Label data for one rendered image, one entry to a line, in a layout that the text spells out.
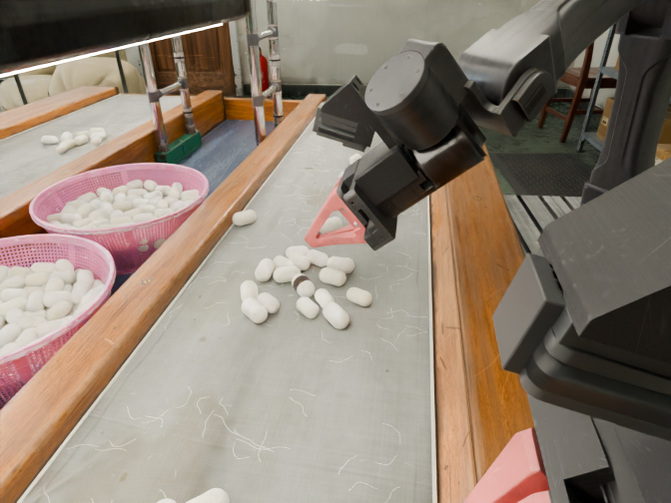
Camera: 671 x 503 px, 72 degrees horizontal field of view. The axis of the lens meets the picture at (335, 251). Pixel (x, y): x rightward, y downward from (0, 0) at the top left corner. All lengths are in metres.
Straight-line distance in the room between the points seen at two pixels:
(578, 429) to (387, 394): 0.28
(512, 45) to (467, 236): 0.27
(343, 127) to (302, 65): 4.61
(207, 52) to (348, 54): 1.42
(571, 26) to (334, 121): 0.23
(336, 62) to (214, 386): 4.67
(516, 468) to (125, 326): 0.41
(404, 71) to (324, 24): 4.59
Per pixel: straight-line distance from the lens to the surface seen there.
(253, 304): 0.52
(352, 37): 4.97
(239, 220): 0.71
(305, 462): 0.40
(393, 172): 0.44
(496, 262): 0.60
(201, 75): 5.25
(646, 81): 0.67
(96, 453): 0.45
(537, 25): 0.49
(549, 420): 0.19
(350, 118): 0.44
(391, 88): 0.39
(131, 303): 0.55
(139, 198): 0.87
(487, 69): 0.46
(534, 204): 1.03
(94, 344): 0.51
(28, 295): 0.69
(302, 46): 5.02
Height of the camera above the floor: 1.07
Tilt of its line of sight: 31 degrees down
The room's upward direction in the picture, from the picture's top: straight up
